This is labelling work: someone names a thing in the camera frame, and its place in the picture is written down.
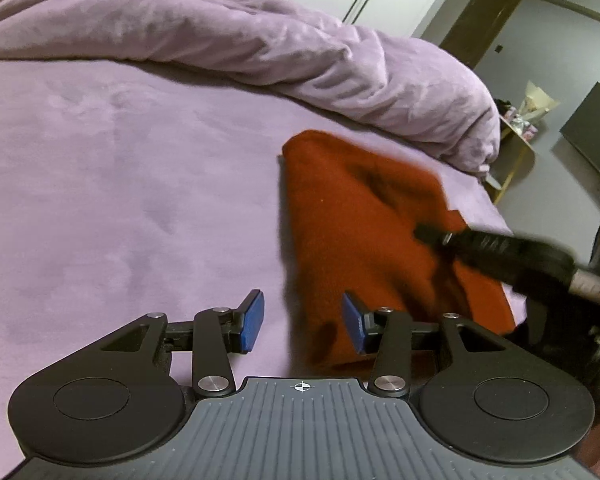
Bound purple bed sheet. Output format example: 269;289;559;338
0;57;528;381

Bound round side table yellow legs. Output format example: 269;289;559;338
485;115;537;204

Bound purple duvet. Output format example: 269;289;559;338
0;0;501;176

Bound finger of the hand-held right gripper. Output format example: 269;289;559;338
413;223;519;286

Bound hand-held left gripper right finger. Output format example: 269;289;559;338
342;290;512;397

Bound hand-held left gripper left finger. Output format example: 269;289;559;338
95;290;266;399

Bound wrapped flower bouquet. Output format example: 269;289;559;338
515;80;561;133

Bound black television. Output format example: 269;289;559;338
560;81;600;201

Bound brown wooden door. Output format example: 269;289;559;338
440;0;524;69

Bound rust red knit cardigan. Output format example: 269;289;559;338
279;130;527;368

